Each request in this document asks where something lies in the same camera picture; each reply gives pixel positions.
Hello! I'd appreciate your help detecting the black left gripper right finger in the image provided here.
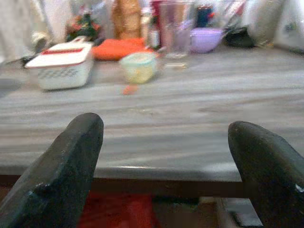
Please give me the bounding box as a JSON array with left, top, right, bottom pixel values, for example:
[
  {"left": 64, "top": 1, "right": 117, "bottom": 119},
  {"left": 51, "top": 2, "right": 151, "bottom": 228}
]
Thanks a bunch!
[{"left": 228, "top": 121, "right": 304, "bottom": 228}]

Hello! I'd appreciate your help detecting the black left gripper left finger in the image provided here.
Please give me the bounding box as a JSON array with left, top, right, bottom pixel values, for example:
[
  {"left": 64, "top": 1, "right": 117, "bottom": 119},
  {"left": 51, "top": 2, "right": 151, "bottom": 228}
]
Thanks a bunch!
[{"left": 0, "top": 112, "right": 105, "bottom": 228}]

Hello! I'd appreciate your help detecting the red plastic chair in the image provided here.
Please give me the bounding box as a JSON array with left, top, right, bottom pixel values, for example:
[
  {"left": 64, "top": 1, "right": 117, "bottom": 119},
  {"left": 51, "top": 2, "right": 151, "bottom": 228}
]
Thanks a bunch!
[{"left": 77, "top": 191, "right": 156, "bottom": 228}]

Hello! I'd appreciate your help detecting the white container with red-trimmed lid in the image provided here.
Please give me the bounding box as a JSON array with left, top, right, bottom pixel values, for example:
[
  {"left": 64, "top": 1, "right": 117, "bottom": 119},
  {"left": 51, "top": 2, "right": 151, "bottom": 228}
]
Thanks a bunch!
[{"left": 24, "top": 36, "right": 95, "bottom": 91}]

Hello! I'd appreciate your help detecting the small orange scrap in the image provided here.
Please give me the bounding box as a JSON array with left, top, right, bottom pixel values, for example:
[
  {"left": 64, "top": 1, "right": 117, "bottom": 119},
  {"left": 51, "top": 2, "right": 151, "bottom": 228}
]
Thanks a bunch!
[{"left": 123, "top": 84, "right": 139, "bottom": 96}]

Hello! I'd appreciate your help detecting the small clear teal-rimmed container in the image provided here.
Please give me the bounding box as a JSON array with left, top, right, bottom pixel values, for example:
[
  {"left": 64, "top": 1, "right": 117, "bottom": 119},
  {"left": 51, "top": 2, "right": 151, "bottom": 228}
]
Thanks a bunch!
[{"left": 119, "top": 52, "right": 159, "bottom": 85}]

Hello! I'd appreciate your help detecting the orange cloth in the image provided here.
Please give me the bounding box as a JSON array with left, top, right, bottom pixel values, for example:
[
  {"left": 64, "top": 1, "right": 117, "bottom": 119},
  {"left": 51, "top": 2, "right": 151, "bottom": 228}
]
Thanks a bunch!
[{"left": 91, "top": 38, "right": 154, "bottom": 61}]

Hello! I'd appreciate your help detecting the black bag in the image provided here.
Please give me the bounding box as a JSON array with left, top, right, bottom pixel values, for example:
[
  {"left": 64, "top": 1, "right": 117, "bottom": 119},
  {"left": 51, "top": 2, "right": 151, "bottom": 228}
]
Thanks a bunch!
[{"left": 224, "top": 26, "right": 257, "bottom": 48}]

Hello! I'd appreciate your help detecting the purple plastic bowl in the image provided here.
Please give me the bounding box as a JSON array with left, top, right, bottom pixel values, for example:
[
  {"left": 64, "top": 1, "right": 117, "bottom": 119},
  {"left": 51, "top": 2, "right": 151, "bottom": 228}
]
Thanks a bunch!
[{"left": 189, "top": 27, "right": 226, "bottom": 54}]

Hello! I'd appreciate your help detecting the small Christmas tree decoration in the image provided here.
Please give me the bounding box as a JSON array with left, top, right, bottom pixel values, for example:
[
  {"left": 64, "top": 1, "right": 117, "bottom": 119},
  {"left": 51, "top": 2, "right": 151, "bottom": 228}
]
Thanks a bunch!
[{"left": 65, "top": 11, "right": 102, "bottom": 43}]

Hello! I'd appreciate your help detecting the white plastic bag with print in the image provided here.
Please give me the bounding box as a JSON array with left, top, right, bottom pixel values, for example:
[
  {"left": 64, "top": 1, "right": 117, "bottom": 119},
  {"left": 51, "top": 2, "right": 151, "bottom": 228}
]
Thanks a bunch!
[{"left": 244, "top": 0, "right": 304, "bottom": 49}]

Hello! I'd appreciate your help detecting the brown jar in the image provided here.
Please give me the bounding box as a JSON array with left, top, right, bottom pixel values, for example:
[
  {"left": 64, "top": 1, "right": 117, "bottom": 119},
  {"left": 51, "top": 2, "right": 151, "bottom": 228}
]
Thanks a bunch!
[{"left": 111, "top": 0, "right": 143, "bottom": 40}]

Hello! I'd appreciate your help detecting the dark blue mug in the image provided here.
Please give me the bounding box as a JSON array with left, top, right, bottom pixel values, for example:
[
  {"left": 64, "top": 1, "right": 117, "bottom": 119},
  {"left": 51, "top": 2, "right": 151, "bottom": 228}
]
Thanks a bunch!
[{"left": 196, "top": 5, "right": 215, "bottom": 28}]

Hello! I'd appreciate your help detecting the tall clear drinking glass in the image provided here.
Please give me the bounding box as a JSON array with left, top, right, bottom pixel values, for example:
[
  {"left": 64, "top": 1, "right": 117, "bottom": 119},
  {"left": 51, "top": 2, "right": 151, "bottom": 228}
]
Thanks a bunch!
[{"left": 158, "top": 0, "right": 193, "bottom": 59}]

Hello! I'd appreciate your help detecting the clear bottle with red cap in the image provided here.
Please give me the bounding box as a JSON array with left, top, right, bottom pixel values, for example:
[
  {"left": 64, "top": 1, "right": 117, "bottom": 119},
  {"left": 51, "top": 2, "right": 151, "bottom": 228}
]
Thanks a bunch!
[{"left": 142, "top": 0, "right": 162, "bottom": 49}]

